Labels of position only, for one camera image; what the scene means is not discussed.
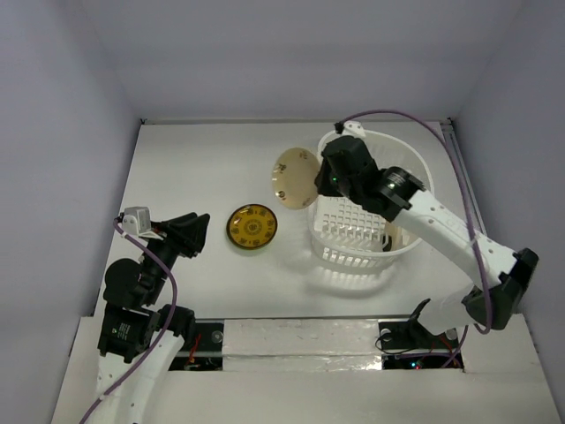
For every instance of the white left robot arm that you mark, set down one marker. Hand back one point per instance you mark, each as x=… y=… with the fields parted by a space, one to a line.
x=143 y=327

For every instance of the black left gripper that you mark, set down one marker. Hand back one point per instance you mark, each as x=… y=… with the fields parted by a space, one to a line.
x=166 y=230

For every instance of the cream plate with flower print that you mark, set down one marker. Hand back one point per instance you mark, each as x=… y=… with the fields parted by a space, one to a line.
x=293 y=178

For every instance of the yellow patterned plate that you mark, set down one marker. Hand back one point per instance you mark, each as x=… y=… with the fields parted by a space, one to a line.
x=251 y=227

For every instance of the aluminium rail at right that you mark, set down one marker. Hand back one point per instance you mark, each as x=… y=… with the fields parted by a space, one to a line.
x=449 y=134

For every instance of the white plastic dish rack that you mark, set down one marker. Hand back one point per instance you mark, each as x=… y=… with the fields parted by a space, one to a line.
x=343 y=234

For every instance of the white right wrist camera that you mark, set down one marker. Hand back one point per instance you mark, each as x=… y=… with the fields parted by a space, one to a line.
x=354 y=129

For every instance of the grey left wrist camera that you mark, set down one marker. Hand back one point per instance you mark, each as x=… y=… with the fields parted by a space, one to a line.
x=136 y=221

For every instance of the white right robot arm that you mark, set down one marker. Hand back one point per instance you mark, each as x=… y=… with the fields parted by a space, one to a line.
x=500 y=275

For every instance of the white foam strip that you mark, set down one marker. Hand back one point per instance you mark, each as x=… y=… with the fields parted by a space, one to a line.
x=300 y=345

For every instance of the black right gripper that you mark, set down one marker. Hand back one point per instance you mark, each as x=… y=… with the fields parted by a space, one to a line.
x=331 y=175

